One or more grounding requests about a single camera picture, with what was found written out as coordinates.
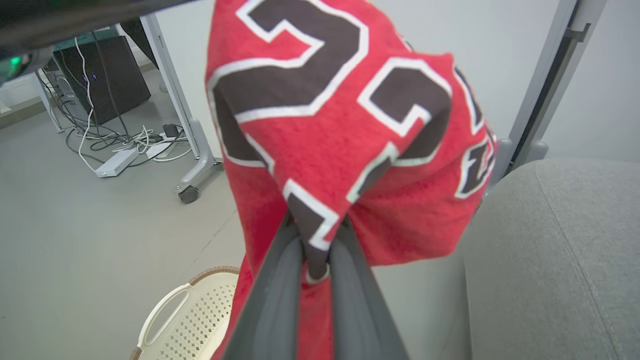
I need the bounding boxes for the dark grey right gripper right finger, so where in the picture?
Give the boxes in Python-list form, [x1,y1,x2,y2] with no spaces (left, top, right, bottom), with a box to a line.
[327,217,408,360]

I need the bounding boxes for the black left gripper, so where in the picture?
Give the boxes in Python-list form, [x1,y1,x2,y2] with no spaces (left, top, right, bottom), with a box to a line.
[0,0,196,86]

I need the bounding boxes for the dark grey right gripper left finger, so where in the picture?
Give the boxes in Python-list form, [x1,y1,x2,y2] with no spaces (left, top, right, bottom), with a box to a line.
[222,212,306,360]

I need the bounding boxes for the red basketball jersey number 23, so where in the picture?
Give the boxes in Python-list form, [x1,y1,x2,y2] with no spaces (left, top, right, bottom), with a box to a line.
[205,0,498,360]

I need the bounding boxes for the perforated cream laundry basket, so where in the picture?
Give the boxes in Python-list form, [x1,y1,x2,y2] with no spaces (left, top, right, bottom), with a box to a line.
[129,266,241,360]

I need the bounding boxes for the black computer tower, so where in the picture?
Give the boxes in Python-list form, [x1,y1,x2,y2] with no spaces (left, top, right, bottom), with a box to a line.
[52,35,152,126]

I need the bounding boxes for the long white power strip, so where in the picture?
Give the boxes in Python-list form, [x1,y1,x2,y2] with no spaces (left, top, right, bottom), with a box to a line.
[95,148,140,178]

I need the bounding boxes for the small white power strip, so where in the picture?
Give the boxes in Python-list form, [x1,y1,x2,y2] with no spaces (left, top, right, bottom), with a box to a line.
[145,142,177,161]

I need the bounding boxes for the grey fabric sofa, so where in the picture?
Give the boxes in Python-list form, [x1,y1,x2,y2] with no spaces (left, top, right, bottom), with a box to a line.
[372,159,640,360]

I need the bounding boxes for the white power cable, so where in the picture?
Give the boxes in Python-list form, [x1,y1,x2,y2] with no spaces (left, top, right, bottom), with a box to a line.
[74,37,101,173]

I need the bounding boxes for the tangled black floor cables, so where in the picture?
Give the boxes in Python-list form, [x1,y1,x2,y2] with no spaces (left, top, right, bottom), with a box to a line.
[47,85,193,168]

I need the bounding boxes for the white table leg frame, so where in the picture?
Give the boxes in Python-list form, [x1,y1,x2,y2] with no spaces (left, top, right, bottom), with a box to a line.
[140,14,223,193]

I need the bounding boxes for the grey metal stand frame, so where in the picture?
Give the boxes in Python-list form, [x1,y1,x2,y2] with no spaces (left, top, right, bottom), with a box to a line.
[492,0,608,186]

